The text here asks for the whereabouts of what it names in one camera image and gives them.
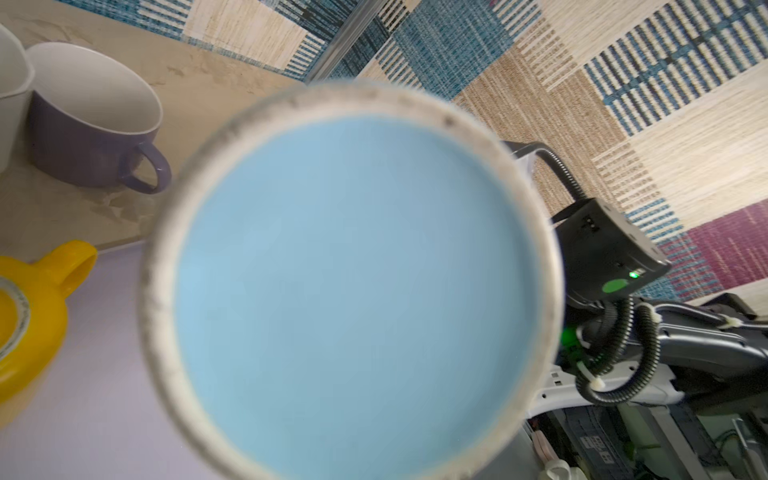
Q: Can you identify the light blue plain mug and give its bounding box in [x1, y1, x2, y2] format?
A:
[138, 81, 565, 479]

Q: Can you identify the lavender ceramic mug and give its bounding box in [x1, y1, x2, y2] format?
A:
[26, 42, 172, 194]

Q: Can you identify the lavender plastic tray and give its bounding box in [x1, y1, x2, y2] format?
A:
[1, 243, 218, 479]

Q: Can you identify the yellow round mug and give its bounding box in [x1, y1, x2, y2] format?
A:
[1, 240, 98, 427]

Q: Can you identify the white ceramic mug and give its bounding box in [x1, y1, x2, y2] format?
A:
[0, 26, 35, 173]

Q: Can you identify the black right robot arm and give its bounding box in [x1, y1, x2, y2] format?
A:
[528, 194, 767, 416]

